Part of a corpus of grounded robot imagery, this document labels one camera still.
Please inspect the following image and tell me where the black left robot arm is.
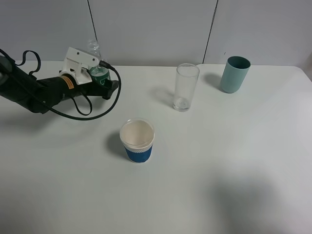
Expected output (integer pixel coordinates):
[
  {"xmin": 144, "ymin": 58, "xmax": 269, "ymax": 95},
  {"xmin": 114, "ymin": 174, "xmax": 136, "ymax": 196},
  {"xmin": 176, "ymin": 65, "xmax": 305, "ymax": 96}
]
[{"xmin": 0, "ymin": 47, "xmax": 121, "ymax": 120}]

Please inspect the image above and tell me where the tall clear glass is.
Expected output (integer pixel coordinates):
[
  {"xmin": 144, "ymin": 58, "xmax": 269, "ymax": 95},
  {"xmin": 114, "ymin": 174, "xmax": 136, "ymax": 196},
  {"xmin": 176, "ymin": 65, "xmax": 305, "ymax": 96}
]
[{"xmin": 173, "ymin": 63, "xmax": 200, "ymax": 112}]

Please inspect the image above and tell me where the clear bottle green label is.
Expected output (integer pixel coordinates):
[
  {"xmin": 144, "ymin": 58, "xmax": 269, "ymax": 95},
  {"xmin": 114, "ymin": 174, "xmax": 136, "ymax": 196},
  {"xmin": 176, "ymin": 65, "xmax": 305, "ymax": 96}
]
[{"xmin": 87, "ymin": 39, "xmax": 110, "ymax": 86}]

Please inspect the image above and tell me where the black camera cable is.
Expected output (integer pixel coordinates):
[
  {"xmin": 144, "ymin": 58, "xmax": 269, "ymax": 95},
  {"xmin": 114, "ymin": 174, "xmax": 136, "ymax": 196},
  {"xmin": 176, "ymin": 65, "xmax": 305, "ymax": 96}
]
[{"xmin": 14, "ymin": 50, "xmax": 122, "ymax": 121}]

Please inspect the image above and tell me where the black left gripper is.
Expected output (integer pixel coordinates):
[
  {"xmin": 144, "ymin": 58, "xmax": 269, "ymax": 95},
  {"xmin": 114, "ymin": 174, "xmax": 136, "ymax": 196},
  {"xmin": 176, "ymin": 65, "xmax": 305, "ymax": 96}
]
[{"xmin": 36, "ymin": 74, "xmax": 119, "ymax": 107}]

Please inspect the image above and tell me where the teal green cup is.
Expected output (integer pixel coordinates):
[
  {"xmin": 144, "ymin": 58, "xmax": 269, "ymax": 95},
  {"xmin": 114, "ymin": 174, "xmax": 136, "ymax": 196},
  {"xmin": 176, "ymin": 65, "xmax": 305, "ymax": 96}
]
[{"xmin": 220, "ymin": 56, "xmax": 251, "ymax": 94}]

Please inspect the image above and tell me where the blue sleeved paper cup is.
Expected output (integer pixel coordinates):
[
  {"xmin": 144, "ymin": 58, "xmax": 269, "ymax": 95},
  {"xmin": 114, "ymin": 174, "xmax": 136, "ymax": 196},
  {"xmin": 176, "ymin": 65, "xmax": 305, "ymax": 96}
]
[{"xmin": 119, "ymin": 118, "xmax": 155, "ymax": 163}]

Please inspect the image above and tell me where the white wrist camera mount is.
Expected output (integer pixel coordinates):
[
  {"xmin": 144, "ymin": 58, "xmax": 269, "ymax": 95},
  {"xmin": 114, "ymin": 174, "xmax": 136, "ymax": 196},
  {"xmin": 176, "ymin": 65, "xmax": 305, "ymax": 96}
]
[{"xmin": 59, "ymin": 47, "xmax": 100, "ymax": 85}]

